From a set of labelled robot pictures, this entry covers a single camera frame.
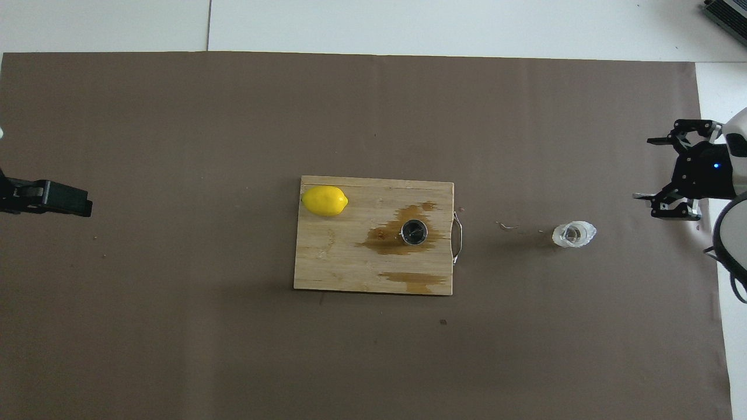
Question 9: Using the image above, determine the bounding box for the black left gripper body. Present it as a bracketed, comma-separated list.
[0, 168, 15, 214]

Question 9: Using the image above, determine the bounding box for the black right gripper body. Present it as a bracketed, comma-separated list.
[670, 142, 736, 204]

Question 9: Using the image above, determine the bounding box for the steel double jigger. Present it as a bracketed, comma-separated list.
[400, 219, 430, 246]

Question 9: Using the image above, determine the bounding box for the dark ribbed metal device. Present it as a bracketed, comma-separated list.
[700, 0, 747, 31]

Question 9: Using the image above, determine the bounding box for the yellow lemon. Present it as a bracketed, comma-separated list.
[301, 185, 349, 218]

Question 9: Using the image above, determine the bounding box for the wooden cutting board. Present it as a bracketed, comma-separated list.
[294, 176, 465, 296]

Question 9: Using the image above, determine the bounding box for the brown paper table mat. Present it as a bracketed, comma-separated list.
[0, 51, 733, 420]

